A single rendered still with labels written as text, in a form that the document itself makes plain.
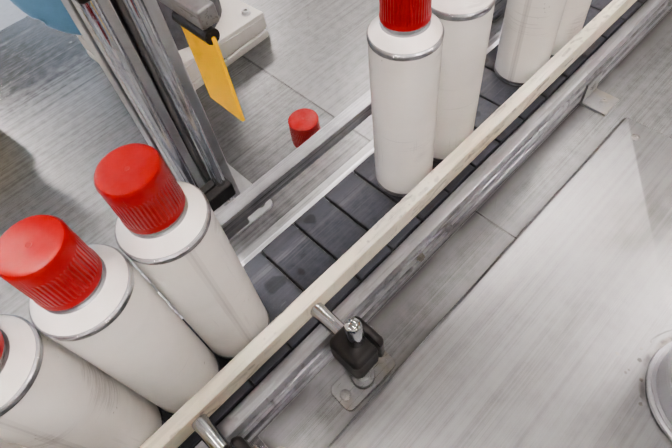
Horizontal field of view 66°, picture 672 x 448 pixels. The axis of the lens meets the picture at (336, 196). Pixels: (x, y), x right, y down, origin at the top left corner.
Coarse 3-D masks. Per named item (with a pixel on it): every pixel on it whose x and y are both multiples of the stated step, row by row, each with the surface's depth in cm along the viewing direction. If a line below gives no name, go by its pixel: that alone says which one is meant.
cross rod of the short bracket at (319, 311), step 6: (318, 306) 38; (324, 306) 38; (312, 312) 38; (318, 312) 38; (324, 312) 38; (330, 312) 38; (318, 318) 38; (324, 318) 38; (330, 318) 37; (336, 318) 38; (324, 324) 37; (330, 324) 37; (336, 324) 37; (342, 324) 37; (330, 330) 37; (336, 330) 37
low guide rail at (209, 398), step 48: (624, 0) 53; (576, 48) 50; (528, 96) 47; (480, 144) 45; (432, 192) 43; (384, 240) 41; (336, 288) 40; (288, 336) 38; (240, 384) 37; (192, 432) 35
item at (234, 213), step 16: (496, 0) 48; (368, 96) 43; (352, 112) 42; (368, 112) 43; (336, 128) 41; (352, 128) 42; (304, 144) 40; (320, 144) 40; (288, 160) 40; (304, 160) 40; (272, 176) 39; (288, 176) 39; (256, 192) 38; (272, 192) 39; (224, 208) 38; (240, 208) 38; (256, 208) 39; (224, 224) 37
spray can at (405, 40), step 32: (384, 0) 32; (416, 0) 31; (384, 32) 34; (416, 32) 33; (384, 64) 35; (416, 64) 34; (384, 96) 37; (416, 96) 36; (384, 128) 40; (416, 128) 39; (384, 160) 43; (416, 160) 42
